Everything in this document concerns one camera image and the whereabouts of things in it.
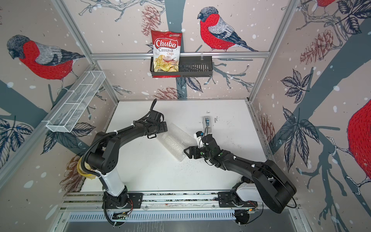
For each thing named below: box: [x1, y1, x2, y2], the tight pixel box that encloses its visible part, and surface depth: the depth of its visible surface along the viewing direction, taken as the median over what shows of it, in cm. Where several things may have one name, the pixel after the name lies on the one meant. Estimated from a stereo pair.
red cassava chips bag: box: [150, 29, 183, 79], surface depth 86 cm
